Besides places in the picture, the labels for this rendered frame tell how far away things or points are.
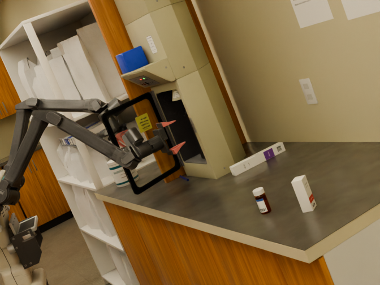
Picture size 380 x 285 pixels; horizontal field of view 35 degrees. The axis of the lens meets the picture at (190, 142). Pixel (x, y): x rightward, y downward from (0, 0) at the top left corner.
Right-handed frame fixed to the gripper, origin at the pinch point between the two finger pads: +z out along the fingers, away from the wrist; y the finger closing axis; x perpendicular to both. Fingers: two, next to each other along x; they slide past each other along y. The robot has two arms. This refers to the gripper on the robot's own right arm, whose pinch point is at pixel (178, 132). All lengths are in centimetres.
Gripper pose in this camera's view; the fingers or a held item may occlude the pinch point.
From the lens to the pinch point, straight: 250.0
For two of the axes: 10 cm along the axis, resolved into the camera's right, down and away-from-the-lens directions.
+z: 8.2, -4.3, 3.9
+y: -4.0, -9.0, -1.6
